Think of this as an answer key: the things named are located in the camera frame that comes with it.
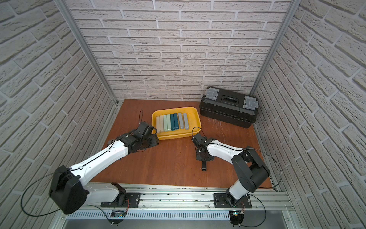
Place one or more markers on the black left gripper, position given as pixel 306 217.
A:
pixel 153 140

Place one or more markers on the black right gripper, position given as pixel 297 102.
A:
pixel 199 158

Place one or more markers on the long beige bar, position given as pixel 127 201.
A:
pixel 161 119

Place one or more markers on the pale green bar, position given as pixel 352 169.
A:
pixel 165 123

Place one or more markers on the light mint bar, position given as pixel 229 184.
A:
pixel 169 127

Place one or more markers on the dark teal bar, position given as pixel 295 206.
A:
pixel 172 122

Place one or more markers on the light grey bar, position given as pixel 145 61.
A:
pixel 181 121

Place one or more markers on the short beige bar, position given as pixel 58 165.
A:
pixel 158 124

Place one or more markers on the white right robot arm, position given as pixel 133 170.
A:
pixel 250 168

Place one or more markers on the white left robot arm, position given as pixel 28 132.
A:
pixel 70 187

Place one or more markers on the yellow plastic tray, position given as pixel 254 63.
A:
pixel 193 120

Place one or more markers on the black plastic toolbox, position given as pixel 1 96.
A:
pixel 229 106

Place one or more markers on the white vent grille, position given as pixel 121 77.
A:
pixel 153 214

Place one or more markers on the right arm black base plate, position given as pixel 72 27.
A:
pixel 221 202

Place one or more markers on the aluminium front mounting rail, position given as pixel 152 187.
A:
pixel 163 197

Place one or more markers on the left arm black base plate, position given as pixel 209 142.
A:
pixel 131 199

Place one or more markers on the aluminium left corner post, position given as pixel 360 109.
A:
pixel 77 32

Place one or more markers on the aluminium corner post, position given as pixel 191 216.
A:
pixel 276 43
pixel 77 32

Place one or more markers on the aluminium right corner post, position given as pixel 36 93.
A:
pixel 276 43

